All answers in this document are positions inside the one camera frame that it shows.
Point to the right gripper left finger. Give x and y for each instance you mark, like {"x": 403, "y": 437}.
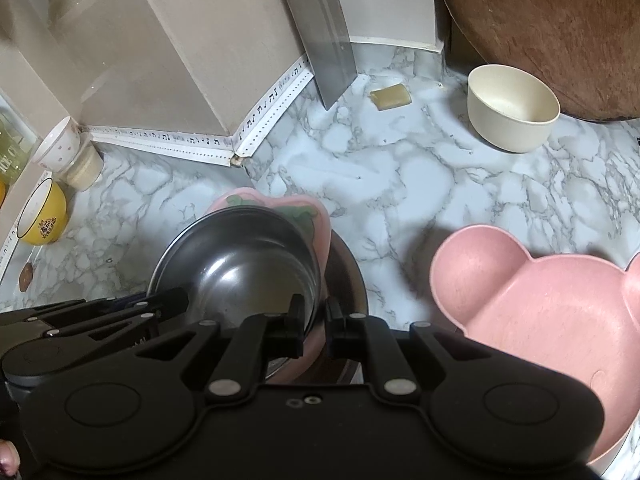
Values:
{"x": 285, "y": 332}

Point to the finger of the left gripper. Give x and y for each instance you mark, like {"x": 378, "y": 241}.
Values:
{"x": 161, "y": 305}
{"x": 77, "y": 310}

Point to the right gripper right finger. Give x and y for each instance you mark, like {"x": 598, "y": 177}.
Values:
{"x": 346, "y": 332}

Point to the pink steel-lined pot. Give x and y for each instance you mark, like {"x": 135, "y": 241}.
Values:
{"x": 249, "y": 255}

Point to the stainless steel bowl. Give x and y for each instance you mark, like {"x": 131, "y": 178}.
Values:
{"x": 343, "y": 282}

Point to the pink bear-shaped plate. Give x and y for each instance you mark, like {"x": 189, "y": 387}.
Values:
{"x": 576, "y": 314}

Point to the cream plastic bowl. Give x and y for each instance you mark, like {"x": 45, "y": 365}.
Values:
{"x": 510, "y": 108}

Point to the white ceramic plate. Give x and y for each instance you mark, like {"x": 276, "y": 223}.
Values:
{"x": 624, "y": 463}

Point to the person's left hand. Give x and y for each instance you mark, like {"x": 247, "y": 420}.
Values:
{"x": 9, "y": 459}

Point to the small brown object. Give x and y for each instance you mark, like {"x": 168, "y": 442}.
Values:
{"x": 26, "y": 276}

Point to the yellow ceramic bowl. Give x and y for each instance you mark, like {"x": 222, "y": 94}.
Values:
{"x": 44, "y": 216}

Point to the white floral bowl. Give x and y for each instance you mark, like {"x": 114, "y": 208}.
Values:
{"x": 58, "y": 149}

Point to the yellow soap bar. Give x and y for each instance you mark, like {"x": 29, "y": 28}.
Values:
{"x": 390, "y": 97}

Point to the round wooden cutting board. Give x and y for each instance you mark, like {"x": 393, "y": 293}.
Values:
{"x": 587, "y": 51}

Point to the cleaver with wooden handle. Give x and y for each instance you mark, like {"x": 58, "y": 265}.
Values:
{"x": 322, "y": 27}

